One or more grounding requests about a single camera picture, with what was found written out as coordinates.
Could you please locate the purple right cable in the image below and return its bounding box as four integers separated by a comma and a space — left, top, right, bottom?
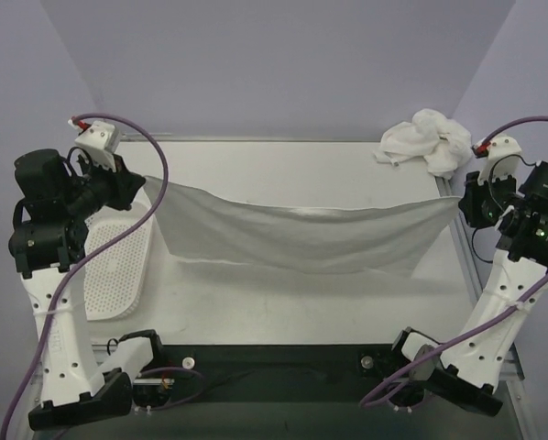
358, 115, 548, 409

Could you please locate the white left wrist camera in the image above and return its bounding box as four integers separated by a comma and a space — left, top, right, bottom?
68, 119, 121, 172

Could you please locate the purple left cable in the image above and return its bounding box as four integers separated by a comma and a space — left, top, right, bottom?
0, 112, 206, 440

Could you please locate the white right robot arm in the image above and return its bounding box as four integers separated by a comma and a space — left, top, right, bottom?
387, 161, 548, 416

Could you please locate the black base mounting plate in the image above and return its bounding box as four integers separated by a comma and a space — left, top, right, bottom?
134, 344, 405, 407

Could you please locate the crumpled white towel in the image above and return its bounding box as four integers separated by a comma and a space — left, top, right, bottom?
372, 108, 472, 180

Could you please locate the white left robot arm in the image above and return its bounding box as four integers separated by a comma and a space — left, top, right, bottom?
8, 148, 166, 432

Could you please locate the white towel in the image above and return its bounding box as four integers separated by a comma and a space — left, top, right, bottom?
144, 177, 458, 276
372, 108, 472, 180

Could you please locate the white perforated plastic basket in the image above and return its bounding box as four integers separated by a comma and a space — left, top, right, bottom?
84, 202, 153, 322

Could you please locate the purple cable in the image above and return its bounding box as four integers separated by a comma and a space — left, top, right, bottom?
0, 112, 206, 440
358, 115, 548, 409

